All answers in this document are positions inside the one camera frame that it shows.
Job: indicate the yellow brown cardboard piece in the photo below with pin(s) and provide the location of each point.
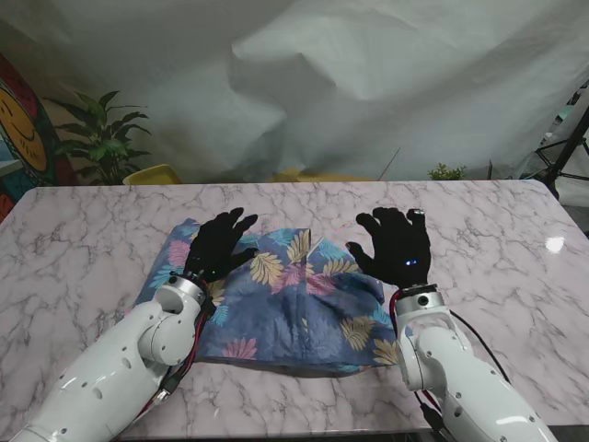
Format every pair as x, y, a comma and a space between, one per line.
294, 175

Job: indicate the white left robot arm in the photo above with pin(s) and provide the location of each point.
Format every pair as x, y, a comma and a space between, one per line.
115, 373

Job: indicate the black tripod stand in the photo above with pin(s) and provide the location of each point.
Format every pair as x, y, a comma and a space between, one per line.
567, 152

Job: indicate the white backdrop sheet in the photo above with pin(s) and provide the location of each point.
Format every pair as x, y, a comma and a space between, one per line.
322, 69

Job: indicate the colourful smiley face board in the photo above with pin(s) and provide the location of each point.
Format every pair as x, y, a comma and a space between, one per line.
18, 124

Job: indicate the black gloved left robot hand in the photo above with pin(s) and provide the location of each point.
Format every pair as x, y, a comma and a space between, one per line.
216, 248

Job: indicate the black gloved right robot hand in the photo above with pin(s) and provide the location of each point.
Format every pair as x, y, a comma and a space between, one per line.
400, 248

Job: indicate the blue leaf print pillowcase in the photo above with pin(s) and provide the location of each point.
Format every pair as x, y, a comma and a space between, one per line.
294, 313

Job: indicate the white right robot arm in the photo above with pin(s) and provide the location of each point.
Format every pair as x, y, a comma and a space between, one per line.
451, 368

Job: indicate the large green potted plant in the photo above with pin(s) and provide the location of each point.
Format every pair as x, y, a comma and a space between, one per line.
103, 138

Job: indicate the small green plant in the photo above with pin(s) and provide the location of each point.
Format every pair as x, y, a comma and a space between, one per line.
445, 172

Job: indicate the thin dry twig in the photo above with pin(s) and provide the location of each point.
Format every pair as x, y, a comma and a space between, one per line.
389, 164

